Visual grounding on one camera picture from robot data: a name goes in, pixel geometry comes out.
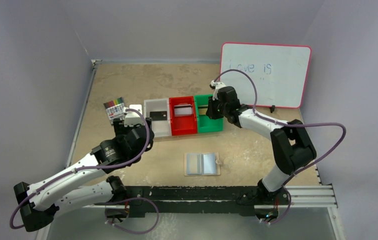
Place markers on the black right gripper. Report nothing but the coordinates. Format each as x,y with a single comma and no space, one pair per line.
210,109

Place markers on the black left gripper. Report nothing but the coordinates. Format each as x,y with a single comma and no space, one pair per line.
119,122

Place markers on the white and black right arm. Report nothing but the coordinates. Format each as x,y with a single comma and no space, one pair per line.
291,144

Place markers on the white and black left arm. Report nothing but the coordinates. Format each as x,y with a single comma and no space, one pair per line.
41,202

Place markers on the gold card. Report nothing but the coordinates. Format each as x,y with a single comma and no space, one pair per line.
202,109

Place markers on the black card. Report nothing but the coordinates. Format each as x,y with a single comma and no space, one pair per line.
158,115

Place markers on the white card with stripe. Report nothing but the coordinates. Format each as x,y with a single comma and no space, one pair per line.
183,110

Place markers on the green plastic bin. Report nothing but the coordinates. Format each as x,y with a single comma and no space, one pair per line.
204,123

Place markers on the pack of coloured markers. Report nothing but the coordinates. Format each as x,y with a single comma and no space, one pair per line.
115,109

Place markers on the red plastic bin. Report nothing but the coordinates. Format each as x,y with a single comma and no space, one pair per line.
183,124

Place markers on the pink framed whiteboard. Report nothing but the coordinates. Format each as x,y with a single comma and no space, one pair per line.
266,74

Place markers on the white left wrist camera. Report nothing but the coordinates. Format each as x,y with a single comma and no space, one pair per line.
133,115

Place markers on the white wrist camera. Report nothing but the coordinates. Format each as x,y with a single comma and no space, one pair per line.
133,115
216,85

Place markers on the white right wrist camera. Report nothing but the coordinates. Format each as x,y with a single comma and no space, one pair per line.
216,85

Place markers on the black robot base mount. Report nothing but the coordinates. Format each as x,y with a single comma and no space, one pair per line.
245,201

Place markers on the aluminium frame rail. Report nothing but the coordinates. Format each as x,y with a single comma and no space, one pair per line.
299,197

